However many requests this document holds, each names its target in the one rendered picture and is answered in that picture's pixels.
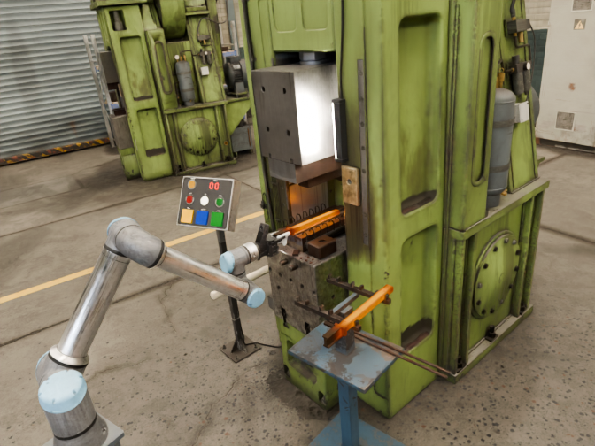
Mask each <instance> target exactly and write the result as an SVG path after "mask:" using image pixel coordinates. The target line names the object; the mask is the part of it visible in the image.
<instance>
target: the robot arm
mask: <svg viewBox="0 0 595 446"><path fill-rule="evenodd" d="M268 229H269V225H268V224H266V223H260V225H259V231H258V234H257V237H256V241H255V242H247V243H246V244H244V245H242V246H240V247H237V248H235V249H233V250H230V251H227V252H225V253H224V254H222V255H221V256H220V268H221V270H222V271H221V270H220V269H218V268H215V267H213V266H211V265H208V264H206V263H204V262H201V261H199V260H197V259H195V258H192V257H190V256H188V255H185V254H183V253H181V252H180V251H177V250H174V249H172V248H169V247H167V246H166V244H165V242H164V241H163V240H162V239H159V238H158V237H156V236H154V235H152V234H150V233H148V232H147V231H145V230H144V229H142V228H141V227H140V225H139V224H138V223H137V222H136V221H135V220H133V219H131V218H128V217H120V218H117V219H115V220H113V221H112V222H111V223H110V225H109V226H108V228H107V236H108V237H107V239H106V241H105V243H104V248H103V250H102V252H101V254H100V256H99V258H98V260H97V263H96V265H95V267H94V269H93V271H92V274H91V275H90V277H89V280H88V282H87V284H86V287H85V289H84V290H83V292H82V294H81V297H80V300H79V302H78V303H77V305H76V307H75V309H74V311H73V315H72V317H71V318H70V320H69V322H68V324H67V326H66V330H65V332H64V333H63V335H62V337H61V339H60V342H59V344H56V345H54V346H52V347H51V348H50V350H49V351H48V352H46V353H45V354H44V355H43V356H42V357H41V358H40V360H39V361H38V364H37V366H36V373H35V374H36V379H37V381H38V386H39V391H38V397H39V403H40V405H41V406H42V409H43V411H44V414H45V416H46V418H47V420H48V422H49V424H50V428H51V431H52V433H53V434H54V436H53V445H52V446H102V445H103V444H104V442H105V440H106V438H107V436H108V432H109V429H108V426H107V424H106V422H105V420H104V419H103V418H102V417H100V416H99V415H98V414H97V412H96V410H95V407H94V404H93V402H92V399H91V397H90V394H89V390H88V388H87V384H86V381H85V380H84V378H83V374H84V371H85V369H86V367H87V365H88V363H89V355H88V351H89V348H90V346H91V344H92V342H93V340H94V338H95V336H96V334H97V331H98V329H99V327H100V325H101V323H102V321H103V319H104V316H105V314H106V312H107V310H108V308H109V306H110V304H111V302H112V299H113V297H114V295H115V293H116V291H117V289H118V287H119V285H120V282H121V280H122V278H123V276H124V274H125V272H126V270H127V268H128V265H129V263H130V261H131V260H133V261H134V262H136V263H137V264H139V265H142V266H145V267H147V268H150V269H151V268H153V267H155V266H156V267H158V268H160V269H163V270H165V271H168V272H170V273H173V274H176V275H178V276H181V277H182V278H185V279H187V280H190V281H194V282H195V283H198V284H200V285H203V286H205V287H208V288H211V289H213V290H216V291H218V292H221V293H222V294H225V295H227V296H231V297H233V298H235V299H236V300H238V301H241V302H243V303H246V304H247V305H248V306H249V307H251V308H257V307H259V306H261V305H262V304H263V302H264V300H265V292H264V291H263V289H262V288H260V287H258V286H257V285H256V284H255V283H253V282H252V281H251V280H250V279H248V278H247V276H246V271H245V266H246V265H248V264H249V263H251V262H253V261H255V260H258V261H259V260H260V258H262V257H264V256H268V257H272V256H274V255H276V254H278V253H279V246H278V245H277V243H282V245H283V246H284V245H286V244H287V238H288V236H289V235H290V232H286V233H284V234H282V235H278V236H277V238H276V237H274V235H273V233H276V231H275V232H272V233H269V234H268V233H267V232H268ZM275 253H276V254H275ZM267 254H268V255H267ZM273 254H274V255H273Z"/></svg>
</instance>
